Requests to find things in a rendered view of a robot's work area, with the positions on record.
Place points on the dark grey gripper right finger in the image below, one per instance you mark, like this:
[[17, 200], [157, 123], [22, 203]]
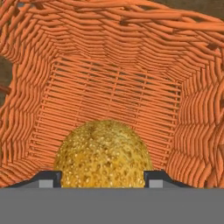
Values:
[[156, 176]]

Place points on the golden seeded bread roll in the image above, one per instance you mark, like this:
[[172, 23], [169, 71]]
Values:
[[102, 154]]

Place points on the orange wicker basket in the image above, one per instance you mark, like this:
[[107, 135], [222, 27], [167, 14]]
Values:
[[116, 73]]

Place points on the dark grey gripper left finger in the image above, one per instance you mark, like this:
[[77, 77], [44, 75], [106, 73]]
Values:
[[48, 176]]

